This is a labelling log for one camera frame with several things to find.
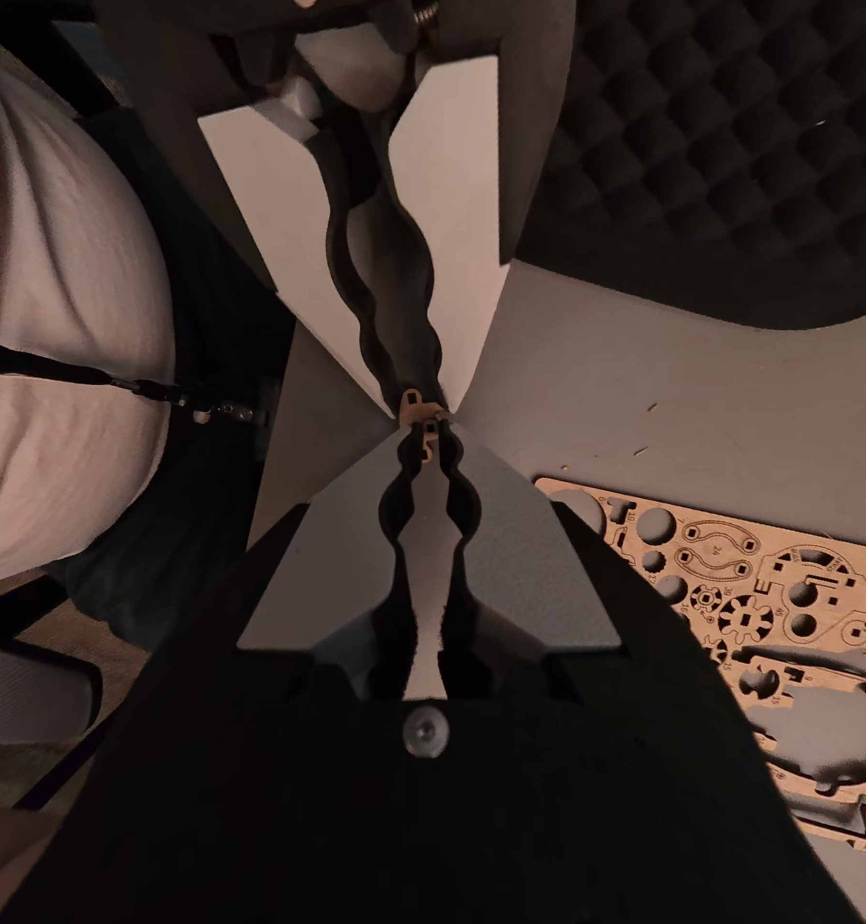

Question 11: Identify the grey chair with black frame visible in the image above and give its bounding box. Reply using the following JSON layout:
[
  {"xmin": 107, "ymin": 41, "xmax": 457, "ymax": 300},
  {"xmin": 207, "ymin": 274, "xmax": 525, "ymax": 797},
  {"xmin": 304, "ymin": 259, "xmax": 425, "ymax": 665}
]
[{"xmin": 0, "ymin": 574, "xmax": 106, "ymax": 809}]

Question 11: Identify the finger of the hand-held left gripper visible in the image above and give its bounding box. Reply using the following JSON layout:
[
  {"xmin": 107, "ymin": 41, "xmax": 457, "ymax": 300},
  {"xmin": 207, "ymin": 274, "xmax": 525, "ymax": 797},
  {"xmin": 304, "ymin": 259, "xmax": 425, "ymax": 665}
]
[
  {"xmin": 375, "ymin": 54, "xmax": 515, "ymax": 414},
  {"xmin": 199, "ymin": 101, "xmax": 408, "ymax": 418}
]

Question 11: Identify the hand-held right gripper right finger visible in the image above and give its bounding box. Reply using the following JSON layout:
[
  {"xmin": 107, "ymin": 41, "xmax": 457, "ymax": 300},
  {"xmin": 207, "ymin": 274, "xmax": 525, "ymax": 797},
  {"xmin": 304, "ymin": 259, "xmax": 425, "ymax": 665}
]
[{"xmin": 439, "ymin": 424, "xmax": 630, "ymax": 701}]

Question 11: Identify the black lanyard with metal clip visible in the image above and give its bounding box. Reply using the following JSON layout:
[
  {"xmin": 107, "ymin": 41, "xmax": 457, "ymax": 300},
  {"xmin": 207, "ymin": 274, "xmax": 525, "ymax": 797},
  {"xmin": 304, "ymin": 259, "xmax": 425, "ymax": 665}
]
[{"xmin": 0, "ymin": 334, "xmax": 262, "ymax": 424}]

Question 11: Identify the black egg-crate foam mat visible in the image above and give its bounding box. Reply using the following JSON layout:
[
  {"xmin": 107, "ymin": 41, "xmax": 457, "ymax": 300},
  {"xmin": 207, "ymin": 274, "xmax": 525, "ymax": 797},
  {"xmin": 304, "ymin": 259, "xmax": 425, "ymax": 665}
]
[{"xmin": 512, "ymin": 0, "xmax": 866, "ymax": 332}]

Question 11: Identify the laser-cut plywood parts sheet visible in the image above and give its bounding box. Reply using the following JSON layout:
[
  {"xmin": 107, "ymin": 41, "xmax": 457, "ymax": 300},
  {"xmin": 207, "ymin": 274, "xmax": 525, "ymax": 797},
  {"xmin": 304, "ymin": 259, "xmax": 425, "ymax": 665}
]
[{"xmin": 534, "ymin": 475, "xmax": 866, "ymax": 861}]

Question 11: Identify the person's white shirt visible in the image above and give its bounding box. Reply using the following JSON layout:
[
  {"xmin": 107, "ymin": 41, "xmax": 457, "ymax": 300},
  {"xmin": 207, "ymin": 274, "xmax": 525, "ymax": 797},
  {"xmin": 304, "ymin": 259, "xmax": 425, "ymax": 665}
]
[{"xmin": 0, "ymin": 22, "xmax": 179, "ymax": 587}]

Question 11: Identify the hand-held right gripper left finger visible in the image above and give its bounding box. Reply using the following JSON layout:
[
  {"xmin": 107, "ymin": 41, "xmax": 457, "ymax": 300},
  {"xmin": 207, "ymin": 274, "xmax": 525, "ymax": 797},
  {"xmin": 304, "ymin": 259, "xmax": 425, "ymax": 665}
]
[{"xmin": 236, "ymin": 424, "xmax": 423, "ymax": 701}]

